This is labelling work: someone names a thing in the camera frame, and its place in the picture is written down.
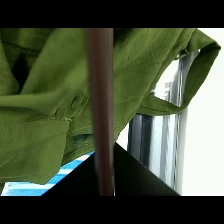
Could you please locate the green long-sleeved shirt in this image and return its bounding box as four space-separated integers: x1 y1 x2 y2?
0 28 222 186

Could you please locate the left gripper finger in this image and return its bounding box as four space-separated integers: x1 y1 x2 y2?
42 153 97 197

